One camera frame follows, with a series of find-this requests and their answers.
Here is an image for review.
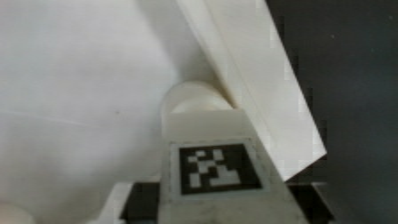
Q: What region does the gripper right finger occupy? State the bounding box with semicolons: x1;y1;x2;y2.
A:
287;182;346;224

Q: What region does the white square tabletop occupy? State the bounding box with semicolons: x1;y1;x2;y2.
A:
0;0;324;224

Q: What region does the white leg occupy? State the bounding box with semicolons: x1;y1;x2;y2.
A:
157;81;308;224

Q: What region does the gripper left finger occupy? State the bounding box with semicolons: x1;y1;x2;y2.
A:
86;182;159;224

